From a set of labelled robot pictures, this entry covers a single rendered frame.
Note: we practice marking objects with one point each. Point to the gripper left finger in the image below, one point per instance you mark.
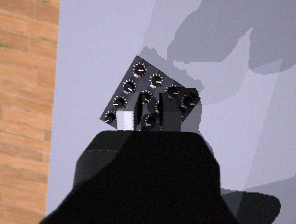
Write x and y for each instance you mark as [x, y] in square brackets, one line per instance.
[129, 117]

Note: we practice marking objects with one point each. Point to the grey knob box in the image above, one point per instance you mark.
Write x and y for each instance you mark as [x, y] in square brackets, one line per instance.
[143, 77]

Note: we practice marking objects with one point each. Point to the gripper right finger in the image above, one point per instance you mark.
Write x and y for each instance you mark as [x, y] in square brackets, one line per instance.
[170, 118]

